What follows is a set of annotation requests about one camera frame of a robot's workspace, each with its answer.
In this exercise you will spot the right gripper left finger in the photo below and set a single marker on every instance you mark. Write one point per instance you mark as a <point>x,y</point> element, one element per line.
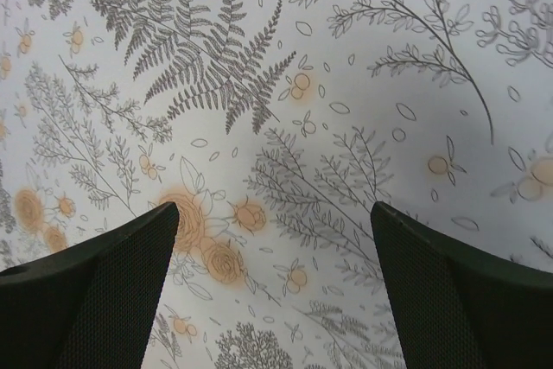
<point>91,305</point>

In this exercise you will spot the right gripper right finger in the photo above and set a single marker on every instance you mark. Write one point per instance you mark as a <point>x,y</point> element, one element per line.
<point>456,306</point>

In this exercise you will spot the floral patterned table cloth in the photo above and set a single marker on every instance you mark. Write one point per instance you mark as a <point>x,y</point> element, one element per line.
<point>275,126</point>

